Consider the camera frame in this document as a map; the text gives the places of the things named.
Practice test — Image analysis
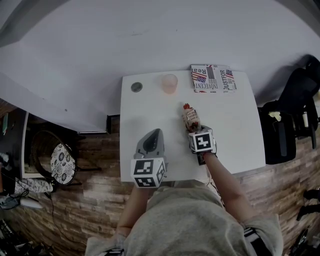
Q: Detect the white frame cabinet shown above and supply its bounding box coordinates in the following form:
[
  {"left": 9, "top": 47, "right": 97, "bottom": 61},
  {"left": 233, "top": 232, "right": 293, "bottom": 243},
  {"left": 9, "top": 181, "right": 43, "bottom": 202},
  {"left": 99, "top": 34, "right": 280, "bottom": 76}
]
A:
[{"left": 21, "top": 111, "right": 76, "bottom": 180}]

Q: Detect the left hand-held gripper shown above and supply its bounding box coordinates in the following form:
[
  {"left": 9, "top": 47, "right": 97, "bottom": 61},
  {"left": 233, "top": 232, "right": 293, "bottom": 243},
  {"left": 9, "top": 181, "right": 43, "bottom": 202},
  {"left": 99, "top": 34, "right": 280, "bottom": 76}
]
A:
[{"left": 130, "top": 128, "right": 168, "bottom": 189}]

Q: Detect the blue gray cloth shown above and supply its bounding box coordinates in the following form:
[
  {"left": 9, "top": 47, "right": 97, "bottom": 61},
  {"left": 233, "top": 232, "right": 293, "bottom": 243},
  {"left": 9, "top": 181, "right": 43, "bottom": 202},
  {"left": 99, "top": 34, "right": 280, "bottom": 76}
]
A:
[{"left": 0, "top": 194, "right": 21, "bottom": 210}]

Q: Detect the wide newspaper print box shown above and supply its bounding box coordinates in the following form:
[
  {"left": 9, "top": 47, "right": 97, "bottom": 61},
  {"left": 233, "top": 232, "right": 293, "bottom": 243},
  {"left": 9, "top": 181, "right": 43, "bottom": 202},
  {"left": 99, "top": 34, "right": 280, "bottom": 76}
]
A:
[{"left": 190, "top": 64, "right": 221, "bottom": 94}]

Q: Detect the round gray cable grommet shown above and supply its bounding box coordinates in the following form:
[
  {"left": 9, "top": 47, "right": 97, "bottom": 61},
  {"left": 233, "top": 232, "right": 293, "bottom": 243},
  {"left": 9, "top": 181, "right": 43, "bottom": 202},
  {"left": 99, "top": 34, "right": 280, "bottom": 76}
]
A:
[{"left": 130, "top": 81, "right": 144, "bottom": 94}]

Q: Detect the black cable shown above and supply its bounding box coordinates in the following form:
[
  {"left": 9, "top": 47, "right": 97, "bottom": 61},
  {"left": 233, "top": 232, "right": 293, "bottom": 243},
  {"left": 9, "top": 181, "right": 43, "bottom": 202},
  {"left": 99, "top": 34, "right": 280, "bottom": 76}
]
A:
[{"left": 48, "top": 192, "right": 86, "bottom": 248}]

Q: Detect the floral patterned cloth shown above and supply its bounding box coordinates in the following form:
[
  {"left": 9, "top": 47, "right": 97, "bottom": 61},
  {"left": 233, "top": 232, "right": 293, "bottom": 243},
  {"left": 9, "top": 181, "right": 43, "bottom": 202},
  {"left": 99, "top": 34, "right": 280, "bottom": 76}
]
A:
[{"left": 14, "top": 177, "right": 55, "bottom": 194}]

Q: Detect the floral seat cushion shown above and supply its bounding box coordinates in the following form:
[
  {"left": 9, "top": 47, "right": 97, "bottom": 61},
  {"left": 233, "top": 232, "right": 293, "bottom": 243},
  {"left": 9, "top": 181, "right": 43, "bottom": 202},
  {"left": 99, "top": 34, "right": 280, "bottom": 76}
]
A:
[{"left": 50, "top": 143, "right": 77, "bottom": 186}]

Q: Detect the person's gray shirt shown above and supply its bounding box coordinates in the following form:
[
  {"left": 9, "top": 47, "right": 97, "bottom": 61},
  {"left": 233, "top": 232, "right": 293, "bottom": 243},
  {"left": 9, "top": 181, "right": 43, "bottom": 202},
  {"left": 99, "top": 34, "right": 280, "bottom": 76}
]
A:
[{"left": 84, "top": 179, "right": 285, "bottom": 256}]

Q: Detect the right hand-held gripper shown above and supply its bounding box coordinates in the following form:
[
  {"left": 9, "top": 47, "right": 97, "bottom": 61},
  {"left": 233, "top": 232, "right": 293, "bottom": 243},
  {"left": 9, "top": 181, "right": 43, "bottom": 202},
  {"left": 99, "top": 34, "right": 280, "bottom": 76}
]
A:
[{"left": 186, "top": 125, "right": 218, "bottom": 166}]

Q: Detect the dark round chair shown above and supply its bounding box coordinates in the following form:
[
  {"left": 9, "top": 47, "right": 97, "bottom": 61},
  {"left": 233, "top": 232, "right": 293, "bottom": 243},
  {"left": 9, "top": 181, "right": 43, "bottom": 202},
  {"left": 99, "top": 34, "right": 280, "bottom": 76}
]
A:
[{"left": 30, "top": 129, "right": 83, "bottom": 187}]

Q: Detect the white oblong object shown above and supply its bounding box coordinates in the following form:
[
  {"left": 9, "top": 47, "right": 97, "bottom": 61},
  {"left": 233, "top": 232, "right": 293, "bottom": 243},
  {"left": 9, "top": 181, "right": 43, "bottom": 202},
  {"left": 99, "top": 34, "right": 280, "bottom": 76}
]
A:
[{"left": 19, "top": 197, "right": 44, "bottom": 210}]

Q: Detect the person's right forearm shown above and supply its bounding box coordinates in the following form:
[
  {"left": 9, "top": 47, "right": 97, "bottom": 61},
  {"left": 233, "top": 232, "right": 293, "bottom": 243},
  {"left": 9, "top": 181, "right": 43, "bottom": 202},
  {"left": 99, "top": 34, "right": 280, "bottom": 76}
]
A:
[{"left": 203, "top": 152, "right": 256, "bottom": 223}]

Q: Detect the person's left forearm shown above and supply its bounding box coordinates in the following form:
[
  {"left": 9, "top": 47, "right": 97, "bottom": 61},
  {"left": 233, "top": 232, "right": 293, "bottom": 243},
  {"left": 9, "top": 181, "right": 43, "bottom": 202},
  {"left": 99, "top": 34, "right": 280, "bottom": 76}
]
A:
[{"left": 117, "top": 186, "right": 151, "bottom": 236}]

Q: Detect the red-capped plastic bottle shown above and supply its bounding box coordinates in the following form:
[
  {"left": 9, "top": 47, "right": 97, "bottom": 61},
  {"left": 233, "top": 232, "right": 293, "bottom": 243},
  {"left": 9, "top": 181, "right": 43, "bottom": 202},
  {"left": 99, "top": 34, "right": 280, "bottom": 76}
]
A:
[{"left": 181, "top": 102, "right": 203, "bottom": 133}]

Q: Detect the black office chair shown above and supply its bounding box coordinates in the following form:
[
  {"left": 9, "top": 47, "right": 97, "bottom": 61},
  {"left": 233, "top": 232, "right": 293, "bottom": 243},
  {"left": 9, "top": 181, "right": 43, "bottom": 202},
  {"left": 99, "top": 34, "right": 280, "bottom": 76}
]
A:
[{"left": 257, "top": 54, "right": 320, "bottom": 165}]

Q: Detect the translucent pink cup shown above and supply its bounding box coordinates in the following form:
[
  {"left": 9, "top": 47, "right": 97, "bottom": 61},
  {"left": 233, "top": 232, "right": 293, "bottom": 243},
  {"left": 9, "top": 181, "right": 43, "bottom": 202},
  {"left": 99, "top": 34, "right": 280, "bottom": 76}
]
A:
[{"left": 160, "top": 73, "right": 179, "bottom": 95}]

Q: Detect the white table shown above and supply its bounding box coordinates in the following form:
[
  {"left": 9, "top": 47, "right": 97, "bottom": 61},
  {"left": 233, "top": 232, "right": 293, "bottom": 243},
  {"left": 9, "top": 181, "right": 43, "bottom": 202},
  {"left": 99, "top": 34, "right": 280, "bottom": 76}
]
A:
[{"left": 119, "top": 70, "right": 266, "bottom": 183}]

